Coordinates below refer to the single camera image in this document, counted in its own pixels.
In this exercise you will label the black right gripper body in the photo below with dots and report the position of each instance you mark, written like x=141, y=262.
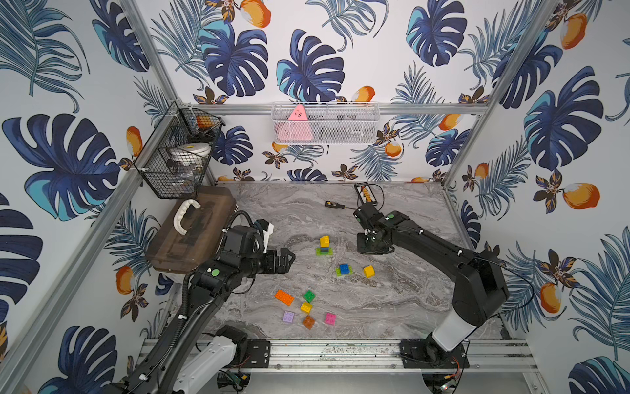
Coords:
x=366, y=245

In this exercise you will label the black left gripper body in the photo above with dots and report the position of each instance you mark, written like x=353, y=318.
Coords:
x=274, y=261

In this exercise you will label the lime long base lego brick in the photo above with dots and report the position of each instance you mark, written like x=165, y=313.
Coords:
x=318, y=253

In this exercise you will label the yellow small lego brick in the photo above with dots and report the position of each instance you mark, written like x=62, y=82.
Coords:
x=325, y=241

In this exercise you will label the pink square lego brick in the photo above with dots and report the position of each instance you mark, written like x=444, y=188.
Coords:
x=330, y=319

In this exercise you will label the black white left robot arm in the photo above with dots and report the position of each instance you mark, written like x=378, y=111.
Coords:
x=169, y=367

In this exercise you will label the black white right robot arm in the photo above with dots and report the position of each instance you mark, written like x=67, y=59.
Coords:
x=480, y=287

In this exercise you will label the yellow lego brick near arm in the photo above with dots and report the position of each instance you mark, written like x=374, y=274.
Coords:
x=369, y=271

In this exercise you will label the orange long lego brick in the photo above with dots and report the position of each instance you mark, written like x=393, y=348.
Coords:
x=284, y=297

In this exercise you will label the green square lego brick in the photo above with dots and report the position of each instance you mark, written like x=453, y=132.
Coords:
x=309, y=296

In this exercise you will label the purple square lego brick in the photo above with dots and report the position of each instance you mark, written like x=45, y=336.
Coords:
x=288, y=317

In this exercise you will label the yellow sloped lego brick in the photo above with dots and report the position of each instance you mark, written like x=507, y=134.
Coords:
x=306, y=307

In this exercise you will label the brown square lego brick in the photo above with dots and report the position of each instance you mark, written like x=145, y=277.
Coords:
x=309, y=322

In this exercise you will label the black screwdriver bit case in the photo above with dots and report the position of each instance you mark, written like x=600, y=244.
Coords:
x=365, y=194

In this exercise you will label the black yellow screwdriver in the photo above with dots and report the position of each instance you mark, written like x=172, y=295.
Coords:
x=335, y=205

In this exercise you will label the brown translucent tool case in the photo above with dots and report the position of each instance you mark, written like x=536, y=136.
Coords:
x=191, y=233

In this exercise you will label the white object in basket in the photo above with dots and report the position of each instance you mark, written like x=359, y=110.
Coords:
x=188, y=154

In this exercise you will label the pink triangular object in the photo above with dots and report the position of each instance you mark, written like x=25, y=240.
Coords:
x=293, y=126

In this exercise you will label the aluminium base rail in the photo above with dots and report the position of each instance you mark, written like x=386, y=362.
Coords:
x=315, y=356

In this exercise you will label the white wire wall shelf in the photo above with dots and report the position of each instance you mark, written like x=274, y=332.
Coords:
x=338, y=123

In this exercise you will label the black wire basket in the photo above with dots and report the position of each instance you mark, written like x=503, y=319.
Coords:
x=170, y=180

